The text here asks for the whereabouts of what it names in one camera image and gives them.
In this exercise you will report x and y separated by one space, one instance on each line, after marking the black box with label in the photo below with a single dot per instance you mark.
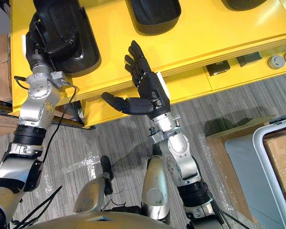
218 67

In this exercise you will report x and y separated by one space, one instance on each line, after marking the silver robot torso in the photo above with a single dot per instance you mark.
105 220

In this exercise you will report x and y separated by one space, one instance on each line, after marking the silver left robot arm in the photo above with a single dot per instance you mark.
38 109

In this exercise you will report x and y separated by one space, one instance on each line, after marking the yellow shelf unit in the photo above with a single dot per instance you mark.
200 35

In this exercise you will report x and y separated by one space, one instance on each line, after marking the grey bin with white rim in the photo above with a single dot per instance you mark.
248 171

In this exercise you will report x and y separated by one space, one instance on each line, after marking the stacked brown cardboard boxes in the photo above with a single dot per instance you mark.
2 66

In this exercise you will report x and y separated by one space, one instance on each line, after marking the dark green box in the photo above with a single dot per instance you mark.
249 58

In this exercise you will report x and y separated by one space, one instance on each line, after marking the black plastic housing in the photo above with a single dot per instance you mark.
155 14
85 47
243 4

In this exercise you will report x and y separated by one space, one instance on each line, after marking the silver left robot leg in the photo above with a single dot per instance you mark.
93 190

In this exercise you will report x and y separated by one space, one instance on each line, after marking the cardboard box in bin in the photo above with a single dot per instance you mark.
283 162

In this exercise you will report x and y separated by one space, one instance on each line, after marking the silver robot leg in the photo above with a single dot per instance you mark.
155 186
93 190

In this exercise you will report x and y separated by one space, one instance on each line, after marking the flat brown cardboard box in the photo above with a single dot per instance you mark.
217 152

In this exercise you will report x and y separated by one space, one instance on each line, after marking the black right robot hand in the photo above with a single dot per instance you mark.
147 86

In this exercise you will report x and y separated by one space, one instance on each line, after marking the silver right robot leg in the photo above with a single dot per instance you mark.
155 186

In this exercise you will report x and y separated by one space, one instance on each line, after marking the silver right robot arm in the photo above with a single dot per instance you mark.
178 152

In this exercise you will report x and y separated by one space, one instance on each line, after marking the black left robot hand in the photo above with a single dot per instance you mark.
41 51

